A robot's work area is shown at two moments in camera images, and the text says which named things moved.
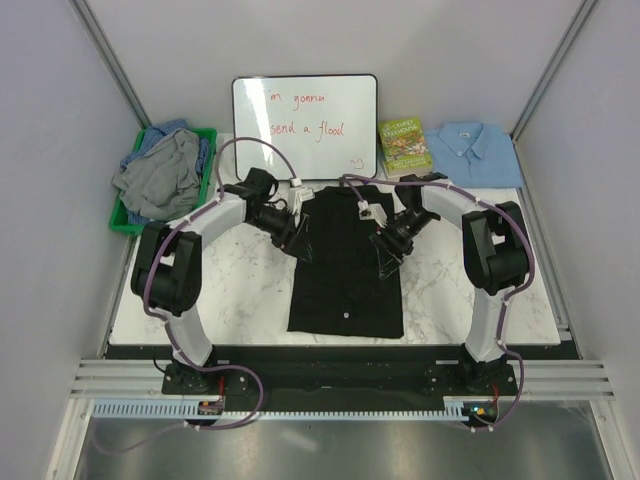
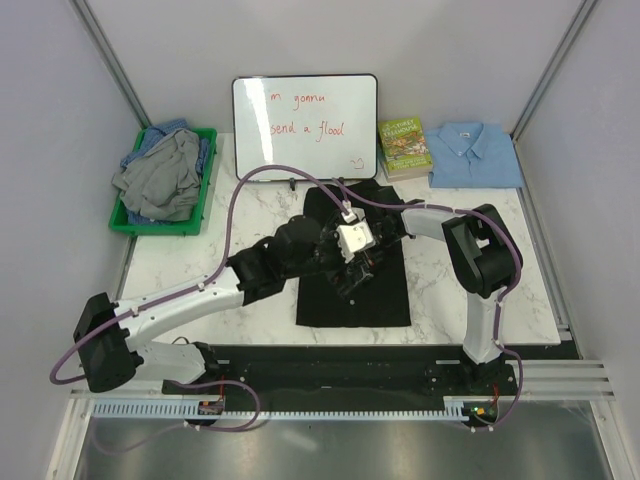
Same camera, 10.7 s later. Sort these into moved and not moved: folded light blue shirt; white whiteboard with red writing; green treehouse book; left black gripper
Moved: left black gripper
Not moved: folded light blue shirt; white whiteboard with red writing; green treehouse book
